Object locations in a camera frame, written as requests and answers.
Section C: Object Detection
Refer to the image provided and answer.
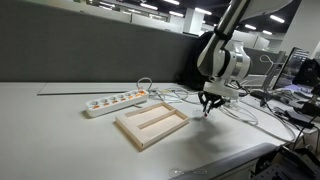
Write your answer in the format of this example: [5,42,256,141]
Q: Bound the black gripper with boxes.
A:
[198,91,228,114]

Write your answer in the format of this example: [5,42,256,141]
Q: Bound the red marker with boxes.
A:
[203,101,212,118]

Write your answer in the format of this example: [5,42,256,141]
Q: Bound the shallow wooden tray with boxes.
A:
[114,101,191,152]

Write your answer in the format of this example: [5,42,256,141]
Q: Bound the clear round plastic lid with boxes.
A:
[192,107,216,123]

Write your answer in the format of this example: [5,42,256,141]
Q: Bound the yellow green label packet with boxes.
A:
[157,87,173,95]

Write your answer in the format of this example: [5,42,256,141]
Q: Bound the clear plastic glasses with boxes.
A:
[168,167,208,178]

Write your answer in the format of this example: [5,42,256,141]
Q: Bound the black flat desk device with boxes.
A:
[283,108,317,130]

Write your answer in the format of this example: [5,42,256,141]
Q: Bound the black computer monitor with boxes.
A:
[273,46,311,91]

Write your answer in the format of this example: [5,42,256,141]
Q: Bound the black perforated plate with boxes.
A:
[250,145,320,180]

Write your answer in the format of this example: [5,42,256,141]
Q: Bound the ceiling strip light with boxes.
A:
[269,14,286,25]
[168,10,185,18]
[139,2,159,11]

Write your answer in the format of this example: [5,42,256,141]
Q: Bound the white power strip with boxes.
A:
[84,89,150,118]

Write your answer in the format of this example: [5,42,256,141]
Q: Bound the black stand device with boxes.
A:
[292,58,320,88]

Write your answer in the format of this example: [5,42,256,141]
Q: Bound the gray desk partition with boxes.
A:
[0,0,284,84]

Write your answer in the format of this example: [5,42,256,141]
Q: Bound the long white cable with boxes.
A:
[218,94,298,144]

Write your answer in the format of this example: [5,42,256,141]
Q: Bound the thin looped gray cable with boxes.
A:
[259,54,284,91]

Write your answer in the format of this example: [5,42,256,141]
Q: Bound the looped white power cable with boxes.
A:
[136,77,154,93]

